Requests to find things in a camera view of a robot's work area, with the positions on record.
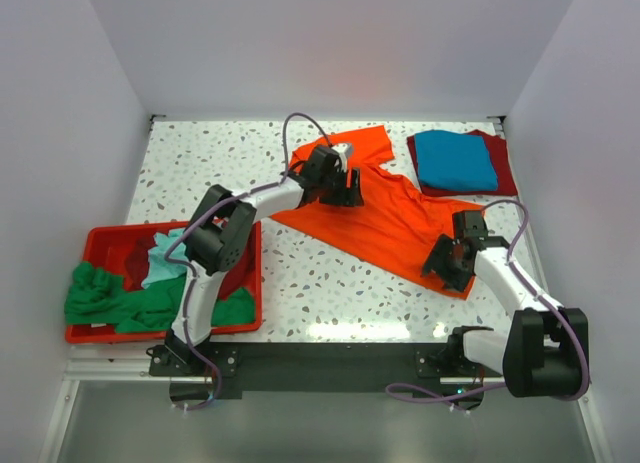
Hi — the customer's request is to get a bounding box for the orange t shirt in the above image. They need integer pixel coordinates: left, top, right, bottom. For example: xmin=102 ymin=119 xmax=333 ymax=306
xmin=272 ymin=126 xmax=480 ymax=299

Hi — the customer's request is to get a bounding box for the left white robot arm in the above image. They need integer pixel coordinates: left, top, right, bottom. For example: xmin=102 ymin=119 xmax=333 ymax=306
xmin=164 ymin=143 xmax=364 ymax=375

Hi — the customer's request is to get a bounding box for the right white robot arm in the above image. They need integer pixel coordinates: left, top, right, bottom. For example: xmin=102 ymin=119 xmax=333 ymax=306
xmin=422 ymin=210 xmax=590 ymax=400

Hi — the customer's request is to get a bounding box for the folded blue t shirt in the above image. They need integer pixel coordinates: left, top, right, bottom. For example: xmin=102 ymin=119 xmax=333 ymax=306
xmin=414 ymin=130 xmax=499 ymax=193

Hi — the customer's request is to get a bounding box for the folded dark red t shirt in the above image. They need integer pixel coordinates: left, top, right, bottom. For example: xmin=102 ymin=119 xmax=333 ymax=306
xmin=407 ymin=130 xmax=518 ymax=197

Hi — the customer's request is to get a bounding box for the light blue t shirt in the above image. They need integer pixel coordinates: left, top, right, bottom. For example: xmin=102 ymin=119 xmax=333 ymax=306
xmin=141 ymin=228 xmax=187 ymax=289

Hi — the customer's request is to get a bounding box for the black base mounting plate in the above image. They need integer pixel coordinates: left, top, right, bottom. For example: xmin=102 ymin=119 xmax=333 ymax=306
xmin=146 ymin=342 xmax=501 ymax=404

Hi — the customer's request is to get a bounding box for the red plastic bin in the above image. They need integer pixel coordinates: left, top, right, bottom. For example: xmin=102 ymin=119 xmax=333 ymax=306
xmin=64 ymin=222 xmax=262 ymax=344

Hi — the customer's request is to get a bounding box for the green t shirt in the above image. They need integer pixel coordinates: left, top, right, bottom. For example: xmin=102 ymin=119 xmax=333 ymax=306
xmin=63 ymin=261 xmax=257 ymax=333

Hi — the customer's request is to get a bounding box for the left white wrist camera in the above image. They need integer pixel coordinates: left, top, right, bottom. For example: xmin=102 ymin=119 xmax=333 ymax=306
xmin=331 ymin=142 xmax=354 ymax=160

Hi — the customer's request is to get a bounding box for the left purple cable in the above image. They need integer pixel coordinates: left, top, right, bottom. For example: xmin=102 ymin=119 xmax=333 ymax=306
xmin=164 ymin=112 xmax=333 ymax=384

